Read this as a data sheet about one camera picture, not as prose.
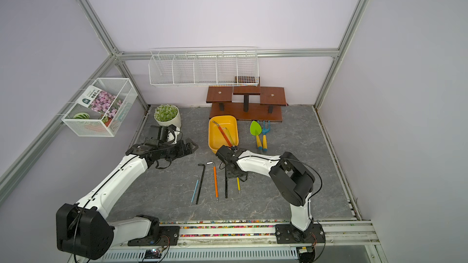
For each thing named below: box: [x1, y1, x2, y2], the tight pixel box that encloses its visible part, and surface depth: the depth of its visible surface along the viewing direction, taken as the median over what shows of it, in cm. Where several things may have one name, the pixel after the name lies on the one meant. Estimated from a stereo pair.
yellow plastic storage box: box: [208, 115, 239, 155], surface depth 109 cm
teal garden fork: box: [262, 120, 272, 152], surface depth 106 cm
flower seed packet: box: [75, 85, 124, 119], surface depth 76 cm
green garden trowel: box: [249, 120, 263, 151], surface depth 111 cm
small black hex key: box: [195, 163, 206, 205], surface depth 90 cm
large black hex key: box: [224, 177, 228, 199], surface depth 89 cm
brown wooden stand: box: [205, 85, 289, 122], surface depth 111 cm
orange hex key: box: [205, 161, 219, 203], surface depth 91 cm
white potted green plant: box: [153, 104, 181, 129], surface depth 101 cm
